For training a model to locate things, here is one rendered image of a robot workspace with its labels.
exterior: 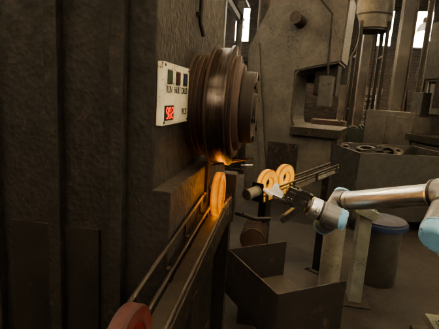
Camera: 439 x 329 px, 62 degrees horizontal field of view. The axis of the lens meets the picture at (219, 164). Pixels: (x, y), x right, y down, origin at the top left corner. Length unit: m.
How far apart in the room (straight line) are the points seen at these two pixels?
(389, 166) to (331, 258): 1.58
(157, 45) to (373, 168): 2.79
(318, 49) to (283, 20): 0.50
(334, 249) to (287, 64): 2.45
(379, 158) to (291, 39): 1.58
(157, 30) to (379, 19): 9.32
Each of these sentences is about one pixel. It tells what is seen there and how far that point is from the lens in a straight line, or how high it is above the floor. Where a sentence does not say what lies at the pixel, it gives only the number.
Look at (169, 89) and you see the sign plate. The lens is 1.11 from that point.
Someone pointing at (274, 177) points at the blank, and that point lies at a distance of 2.02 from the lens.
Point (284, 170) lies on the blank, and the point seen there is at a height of 0.77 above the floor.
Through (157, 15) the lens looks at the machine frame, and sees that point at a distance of 1.08.
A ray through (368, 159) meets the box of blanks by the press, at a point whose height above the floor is 0.68.
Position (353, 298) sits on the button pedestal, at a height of 0.03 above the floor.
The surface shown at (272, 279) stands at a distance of 1.20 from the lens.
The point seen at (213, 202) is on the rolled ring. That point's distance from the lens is 1.46.
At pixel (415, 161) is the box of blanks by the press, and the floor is 0.68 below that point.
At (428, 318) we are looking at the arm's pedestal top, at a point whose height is 0.12.
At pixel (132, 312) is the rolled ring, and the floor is 0.76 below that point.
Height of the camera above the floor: 1.15
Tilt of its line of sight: 10 degrees down
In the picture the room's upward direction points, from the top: 4 degrees clockwise
